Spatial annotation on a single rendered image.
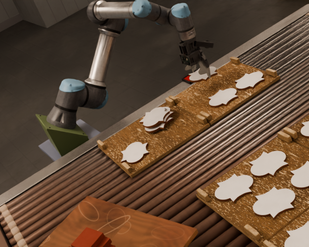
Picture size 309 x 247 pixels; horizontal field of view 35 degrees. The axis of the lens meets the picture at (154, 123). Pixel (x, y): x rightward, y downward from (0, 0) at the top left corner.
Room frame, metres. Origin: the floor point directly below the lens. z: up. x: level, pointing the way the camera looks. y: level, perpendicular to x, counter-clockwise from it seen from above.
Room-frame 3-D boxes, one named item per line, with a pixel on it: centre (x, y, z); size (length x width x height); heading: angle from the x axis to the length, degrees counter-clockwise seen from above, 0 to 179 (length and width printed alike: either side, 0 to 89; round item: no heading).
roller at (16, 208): (2.09, -0.14, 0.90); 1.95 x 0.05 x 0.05; 109
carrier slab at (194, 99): (2.03, -0.36, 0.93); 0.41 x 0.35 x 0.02; 110
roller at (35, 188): (2.14, -0.13, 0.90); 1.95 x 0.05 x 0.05; 109
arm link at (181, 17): (2.07, -0.29, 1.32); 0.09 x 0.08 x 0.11; 34
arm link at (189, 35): (2.06, -0.29, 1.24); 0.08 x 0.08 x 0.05
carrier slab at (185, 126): (1.89, 0.03, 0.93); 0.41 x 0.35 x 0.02; 109
